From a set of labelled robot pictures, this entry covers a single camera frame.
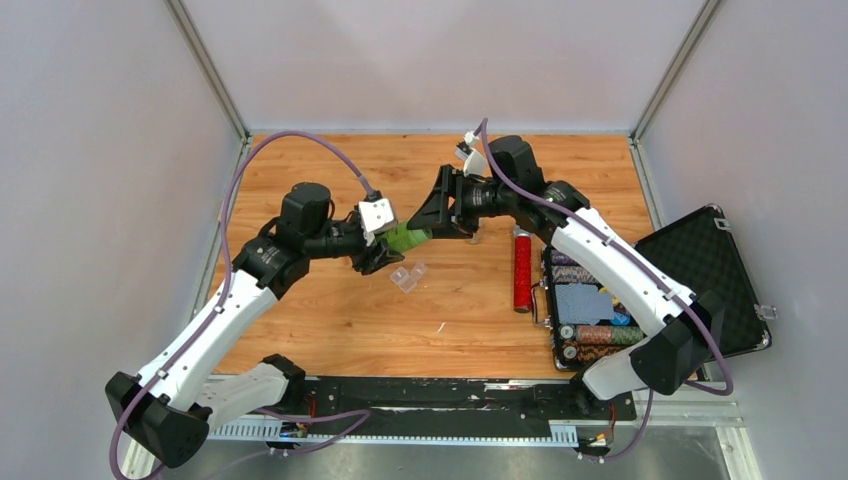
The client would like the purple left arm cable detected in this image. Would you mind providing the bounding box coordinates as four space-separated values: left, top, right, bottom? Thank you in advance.
109 131 380 480

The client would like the green pill bottle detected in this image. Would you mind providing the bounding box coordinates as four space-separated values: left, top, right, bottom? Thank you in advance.
382 222 433 254

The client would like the red glitter tube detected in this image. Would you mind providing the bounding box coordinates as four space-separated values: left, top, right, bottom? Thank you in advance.
512 226 534 313

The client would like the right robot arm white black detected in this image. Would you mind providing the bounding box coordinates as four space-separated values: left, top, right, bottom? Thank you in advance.
408 133 725 418

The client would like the green purple chip row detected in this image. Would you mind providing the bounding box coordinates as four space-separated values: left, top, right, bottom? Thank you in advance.
550 250 600 285

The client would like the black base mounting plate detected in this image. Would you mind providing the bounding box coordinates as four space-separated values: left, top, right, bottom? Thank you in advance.
270 376 636 439

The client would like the black poker chip case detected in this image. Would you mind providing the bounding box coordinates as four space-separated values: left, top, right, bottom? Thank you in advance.
540 204 773 372

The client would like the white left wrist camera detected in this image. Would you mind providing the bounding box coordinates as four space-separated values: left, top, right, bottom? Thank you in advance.
357 198 398 246

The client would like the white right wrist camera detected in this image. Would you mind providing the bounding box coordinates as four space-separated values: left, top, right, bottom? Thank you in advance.
455 131 488 178

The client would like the blue playing card deck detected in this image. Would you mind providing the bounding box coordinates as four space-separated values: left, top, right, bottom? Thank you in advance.
554 283 615 325

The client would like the orange black chip row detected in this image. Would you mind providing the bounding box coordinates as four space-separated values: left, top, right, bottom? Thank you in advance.
559 324 645 365

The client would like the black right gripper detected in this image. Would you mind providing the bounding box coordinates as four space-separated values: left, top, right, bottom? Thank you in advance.
408 165 516 239

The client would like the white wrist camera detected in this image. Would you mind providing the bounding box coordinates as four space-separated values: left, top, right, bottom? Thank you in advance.
455 131 488 178
357 198 398 246

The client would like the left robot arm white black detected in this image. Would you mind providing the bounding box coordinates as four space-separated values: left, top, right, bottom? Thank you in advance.
105 182 400 474

